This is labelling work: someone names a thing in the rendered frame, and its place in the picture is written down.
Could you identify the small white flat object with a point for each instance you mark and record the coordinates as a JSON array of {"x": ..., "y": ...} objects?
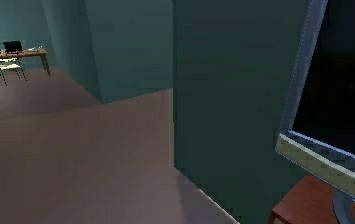
[{"x": 35, "y": 49}]

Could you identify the brown wooden desk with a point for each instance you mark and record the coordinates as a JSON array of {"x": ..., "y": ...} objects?
[{"x": 31, "y": 53}]

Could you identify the red-brown wooden television stand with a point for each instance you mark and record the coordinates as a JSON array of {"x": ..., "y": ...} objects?
[{"x": 306, "y": 203}]

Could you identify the grey framed television set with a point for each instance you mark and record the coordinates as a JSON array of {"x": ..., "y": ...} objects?
[{"x": 338, "y": 86}]

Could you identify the white chair with black legs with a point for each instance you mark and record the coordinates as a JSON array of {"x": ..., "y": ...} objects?
[{"x": 7, "y": 66}]

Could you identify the black laptop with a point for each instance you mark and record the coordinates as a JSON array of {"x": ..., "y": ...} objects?
[{"x": 12, "y": 46}]

